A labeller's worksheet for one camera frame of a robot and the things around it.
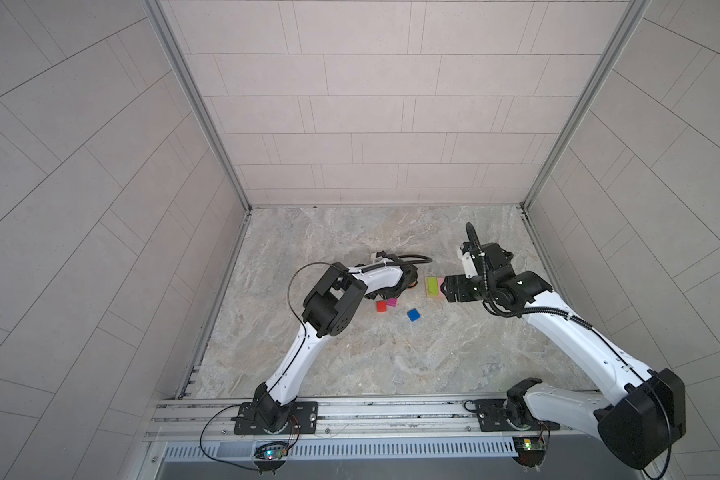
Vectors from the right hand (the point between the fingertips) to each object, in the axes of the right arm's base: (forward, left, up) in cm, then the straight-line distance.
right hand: (451, 286), depth 80 cm
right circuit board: (-35, -13, -15) cm, 40 cm away
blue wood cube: (-2, +10, -13) cm, 16 cm away
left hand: (+12, +27, -12) cm, 32 cm away
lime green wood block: (+7, +3, -11) cm, 13 cm away
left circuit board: (-33, +46, -9) cm, 57 cm away
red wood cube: (+2, +19, -12) cm, 23 cm away
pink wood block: (-4, +4, +3) cm, 6 cm away
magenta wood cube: (+3, +16, -12) cm, 20 cm away
